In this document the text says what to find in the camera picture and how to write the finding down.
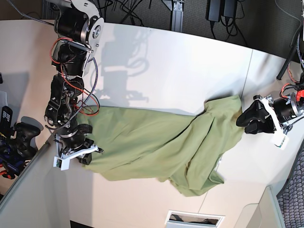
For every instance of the black remote control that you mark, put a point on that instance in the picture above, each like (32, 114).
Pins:
(5, 122)

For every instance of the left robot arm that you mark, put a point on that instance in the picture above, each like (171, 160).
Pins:
(274, 91)

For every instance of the black power adapter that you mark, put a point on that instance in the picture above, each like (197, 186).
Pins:
(217, 8)

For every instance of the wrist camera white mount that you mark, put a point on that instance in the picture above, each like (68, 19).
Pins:
(280, 138)
(62, 159)

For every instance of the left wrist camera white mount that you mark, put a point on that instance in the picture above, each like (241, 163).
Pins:
(280, 138)

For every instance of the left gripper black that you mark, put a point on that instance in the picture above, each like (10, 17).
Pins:
(254, 118)

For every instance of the green t-shirt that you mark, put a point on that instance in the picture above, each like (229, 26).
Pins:
(181, 149)

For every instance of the black game controller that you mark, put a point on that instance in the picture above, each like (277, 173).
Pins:
(24, 134)

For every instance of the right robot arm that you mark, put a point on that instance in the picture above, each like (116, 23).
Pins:
(79, 26)

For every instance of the aluminium extrusion post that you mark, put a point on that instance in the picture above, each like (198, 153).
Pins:
(177, 15)

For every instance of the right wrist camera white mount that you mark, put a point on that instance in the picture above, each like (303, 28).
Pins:
(62, 159)

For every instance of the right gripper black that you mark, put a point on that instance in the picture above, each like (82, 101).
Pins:
(77, 140)

